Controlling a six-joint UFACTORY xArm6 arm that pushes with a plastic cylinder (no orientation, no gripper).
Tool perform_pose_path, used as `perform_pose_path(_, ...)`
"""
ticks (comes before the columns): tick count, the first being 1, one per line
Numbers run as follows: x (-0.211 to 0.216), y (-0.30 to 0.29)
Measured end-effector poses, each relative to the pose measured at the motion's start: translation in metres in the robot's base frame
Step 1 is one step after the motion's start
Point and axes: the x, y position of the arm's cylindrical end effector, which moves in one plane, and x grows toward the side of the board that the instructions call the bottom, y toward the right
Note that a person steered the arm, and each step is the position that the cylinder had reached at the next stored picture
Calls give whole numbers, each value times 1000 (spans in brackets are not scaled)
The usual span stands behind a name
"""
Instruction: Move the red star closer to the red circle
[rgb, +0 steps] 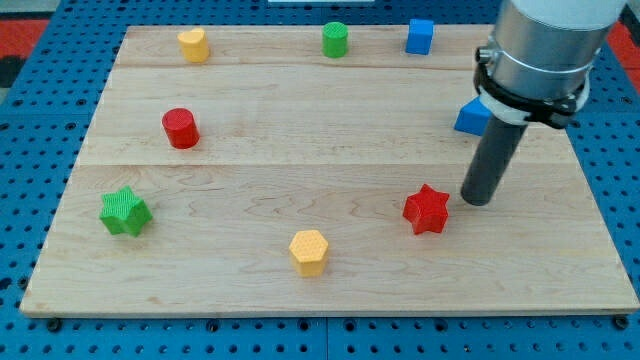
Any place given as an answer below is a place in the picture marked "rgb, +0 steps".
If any red star block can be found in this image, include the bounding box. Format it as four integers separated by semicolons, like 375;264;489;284
403;184;450;235

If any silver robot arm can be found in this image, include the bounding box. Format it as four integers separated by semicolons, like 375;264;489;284
474;0;626;129

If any green star block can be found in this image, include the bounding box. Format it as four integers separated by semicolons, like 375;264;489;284
99;186;153;237

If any wooden board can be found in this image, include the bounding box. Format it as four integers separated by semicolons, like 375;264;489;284
20;25;639;318

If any yellow hexagon block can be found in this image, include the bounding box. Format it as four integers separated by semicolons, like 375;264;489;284
289;230;329;277

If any green cylinder block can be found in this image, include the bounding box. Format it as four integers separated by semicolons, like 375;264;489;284
322;22;349;58

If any red cylinder block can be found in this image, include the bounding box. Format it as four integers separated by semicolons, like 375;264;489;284
161;108;200;149

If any blue triangle block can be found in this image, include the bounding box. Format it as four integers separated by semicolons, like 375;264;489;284
454;97;491;136

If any blue cube block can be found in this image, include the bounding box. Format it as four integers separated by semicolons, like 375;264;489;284
405;19;435;55

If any yellow heart block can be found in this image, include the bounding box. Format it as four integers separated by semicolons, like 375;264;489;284
177;27;210;63

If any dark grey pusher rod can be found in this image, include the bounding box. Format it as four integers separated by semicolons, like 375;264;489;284
461;115;527;206

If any black clamp ring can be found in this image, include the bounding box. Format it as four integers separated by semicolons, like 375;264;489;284
472;46;591;130

